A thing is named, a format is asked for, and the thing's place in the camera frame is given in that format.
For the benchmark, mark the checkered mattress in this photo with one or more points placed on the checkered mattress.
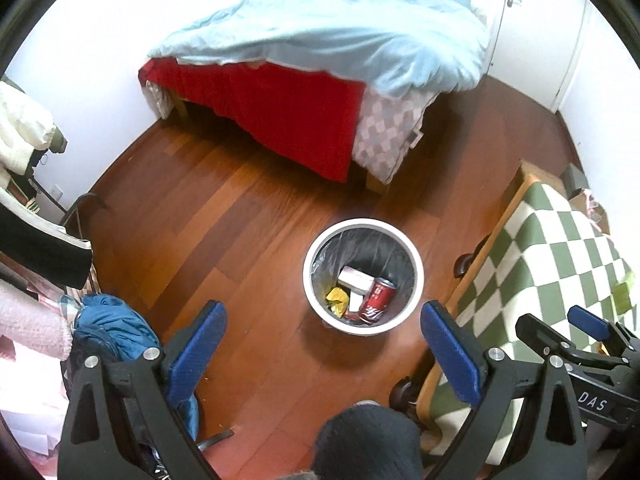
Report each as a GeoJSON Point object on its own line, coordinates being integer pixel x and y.
{"type": "Point", "coordinates": [387, 129]}

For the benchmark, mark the red bed sheet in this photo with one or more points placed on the red bed sheet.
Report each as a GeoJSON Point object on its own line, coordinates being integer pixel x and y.
{"type": "Point", "coordinates": [308, 117]}

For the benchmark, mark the white slim box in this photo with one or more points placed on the white slim box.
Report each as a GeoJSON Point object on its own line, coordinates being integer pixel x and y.
{"type": "Point", "coordinates": [355, 302]}

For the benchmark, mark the white trash bin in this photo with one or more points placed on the white trash bin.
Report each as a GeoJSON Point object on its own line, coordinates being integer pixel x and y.
{"type": "Point", "coordinates": [347, 260]}

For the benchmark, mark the brown cardboard box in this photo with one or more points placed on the brown cardboard box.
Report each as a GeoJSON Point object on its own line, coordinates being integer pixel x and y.
{"type": "Point", "coordinates": [529, 169]}

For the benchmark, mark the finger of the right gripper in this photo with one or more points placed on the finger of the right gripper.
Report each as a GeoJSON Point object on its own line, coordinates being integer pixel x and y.
{"type": "Point", "coordinates": [614, 337]}
{"type": "Point", "coordinates": [547, 342]}

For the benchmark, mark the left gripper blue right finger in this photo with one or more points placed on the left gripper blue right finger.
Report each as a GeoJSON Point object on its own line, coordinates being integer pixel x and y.
{"type": "Point", "coordinates": [458, 353]}

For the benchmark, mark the blue clothing pile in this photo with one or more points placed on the blue clothing pile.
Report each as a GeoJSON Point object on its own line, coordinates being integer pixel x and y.
{"type": "Point", "coordinates": [106, 327]}

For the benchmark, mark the white jacket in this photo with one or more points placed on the white jacket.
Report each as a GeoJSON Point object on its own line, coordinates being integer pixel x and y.
{"type": "Point", "coordinates": [26, 126]}

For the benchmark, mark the white door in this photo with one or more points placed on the white door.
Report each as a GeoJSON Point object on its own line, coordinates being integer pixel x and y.
{"type": "Point", "coordinates": [535, 48]}

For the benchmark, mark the red cola can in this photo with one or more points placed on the red cola can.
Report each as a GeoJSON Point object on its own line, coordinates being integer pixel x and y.
{"type": "Point", "coordinates": [376, 301]}

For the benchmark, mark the pink knitted cloth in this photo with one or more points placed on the pink knitted cloth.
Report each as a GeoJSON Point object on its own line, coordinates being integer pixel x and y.
{"type": "Point", "coordinates": [33, 325]}

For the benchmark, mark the light blue duvet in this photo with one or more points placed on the light blue duvet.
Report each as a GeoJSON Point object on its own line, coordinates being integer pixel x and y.
{"type": "Point", "coordinates": [392, 46]}

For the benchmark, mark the green checkered tablecloth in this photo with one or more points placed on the green checkered tablecloth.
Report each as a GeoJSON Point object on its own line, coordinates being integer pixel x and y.
{"type": "Point", "coordinates": [543, 258]}

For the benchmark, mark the yellow snack bag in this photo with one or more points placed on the yellow snack bag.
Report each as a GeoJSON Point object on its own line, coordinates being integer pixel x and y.
{"type": "Point", "coordinates": [337, 300]}

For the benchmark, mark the dark trouser leg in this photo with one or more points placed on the dark trouser leg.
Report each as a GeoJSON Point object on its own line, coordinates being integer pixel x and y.
{"type": "Point", "coordinates": [368, 441]}

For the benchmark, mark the white tissue pack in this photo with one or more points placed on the white tissue pack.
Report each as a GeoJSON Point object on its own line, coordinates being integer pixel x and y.
{"type": "Point", "coordinates": [354, 279]}

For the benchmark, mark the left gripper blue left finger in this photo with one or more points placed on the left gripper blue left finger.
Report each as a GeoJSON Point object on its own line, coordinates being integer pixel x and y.
{"type": "Point", "coordinates": [187, 354]}

